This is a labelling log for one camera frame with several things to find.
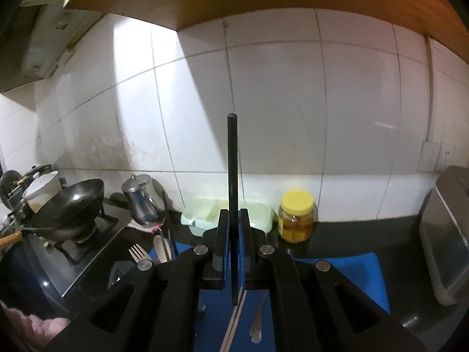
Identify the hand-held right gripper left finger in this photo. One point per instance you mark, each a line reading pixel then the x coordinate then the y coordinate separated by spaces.
pixel 221 253

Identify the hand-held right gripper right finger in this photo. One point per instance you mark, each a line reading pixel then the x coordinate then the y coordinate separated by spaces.
pixel 246 256

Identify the metal fork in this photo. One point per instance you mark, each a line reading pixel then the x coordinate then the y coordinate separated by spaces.
pixel 137 253

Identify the purple translucent plastic cup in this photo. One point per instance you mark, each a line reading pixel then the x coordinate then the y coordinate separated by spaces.
pixel 121 275

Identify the person's left forearm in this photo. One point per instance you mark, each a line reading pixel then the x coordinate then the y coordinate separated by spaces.
pixel 29 330

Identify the green plastic seasoning box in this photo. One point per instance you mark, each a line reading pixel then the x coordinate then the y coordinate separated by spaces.
pixel 256 216

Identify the glass jar with yellow lid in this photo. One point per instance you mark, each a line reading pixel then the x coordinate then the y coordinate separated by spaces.
pixel 296 223

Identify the brown chopstick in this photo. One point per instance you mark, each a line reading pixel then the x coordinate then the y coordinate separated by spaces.
pixel 227 337
pixel 234 328

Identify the pink patterned cloth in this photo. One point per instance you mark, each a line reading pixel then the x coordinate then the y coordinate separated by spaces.
pixel 150 227

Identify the steel kettle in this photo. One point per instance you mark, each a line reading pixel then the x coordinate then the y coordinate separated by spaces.
pixel 141 201

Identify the blue mat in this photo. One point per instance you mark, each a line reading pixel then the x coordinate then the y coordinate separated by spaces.
pixel 351 278

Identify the black gas stove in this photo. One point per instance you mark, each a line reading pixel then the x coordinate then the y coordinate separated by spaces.
pixel 91 245

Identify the white ceramic pot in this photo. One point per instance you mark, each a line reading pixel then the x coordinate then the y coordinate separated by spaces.
pixel 42 190

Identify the round pot lid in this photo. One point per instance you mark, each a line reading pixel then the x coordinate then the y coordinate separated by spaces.
pixel 10 183

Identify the grey range hood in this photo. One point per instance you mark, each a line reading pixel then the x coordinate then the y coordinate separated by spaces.
pixel 40 44

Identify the white wall socket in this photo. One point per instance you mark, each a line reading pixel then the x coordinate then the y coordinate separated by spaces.
pixel 451 156
pixel 430 156

